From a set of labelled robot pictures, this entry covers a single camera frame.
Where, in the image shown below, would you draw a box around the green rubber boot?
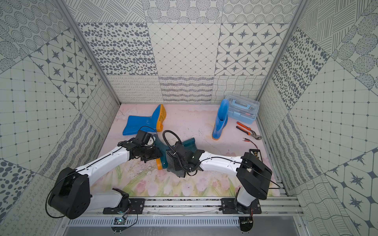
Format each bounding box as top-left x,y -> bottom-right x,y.
154,134 -> 197,170

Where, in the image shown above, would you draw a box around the white ventilation grille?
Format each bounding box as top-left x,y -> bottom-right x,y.
68,216 -> 240,227

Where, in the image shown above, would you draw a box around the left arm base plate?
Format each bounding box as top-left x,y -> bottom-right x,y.
102,198 -> 146,215

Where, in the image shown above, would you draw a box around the grey microfibre cloth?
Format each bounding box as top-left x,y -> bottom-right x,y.
166,150 -> 186,178

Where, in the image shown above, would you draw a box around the aluminium mounting rail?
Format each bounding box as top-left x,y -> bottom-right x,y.
60,196 -> 305,217

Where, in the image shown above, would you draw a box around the light blue plastic toolbox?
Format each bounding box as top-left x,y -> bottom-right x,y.
225,94 -> 260,124

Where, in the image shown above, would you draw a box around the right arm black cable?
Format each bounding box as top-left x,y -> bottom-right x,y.
162,130 -> 182,154

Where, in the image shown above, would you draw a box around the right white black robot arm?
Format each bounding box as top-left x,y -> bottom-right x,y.
166,142 -> 272,208

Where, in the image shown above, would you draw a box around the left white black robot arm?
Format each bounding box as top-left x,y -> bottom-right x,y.
45,130 -> 162,219

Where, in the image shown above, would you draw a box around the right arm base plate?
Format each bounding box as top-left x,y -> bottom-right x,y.
219,198 -> 262,214

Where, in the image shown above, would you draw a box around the orange handled pliers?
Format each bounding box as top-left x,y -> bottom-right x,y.
236,122 -> 262,140

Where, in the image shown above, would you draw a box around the blue rubber boot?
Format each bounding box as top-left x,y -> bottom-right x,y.
122,104 -> 166,136
212,99 -> 229,140

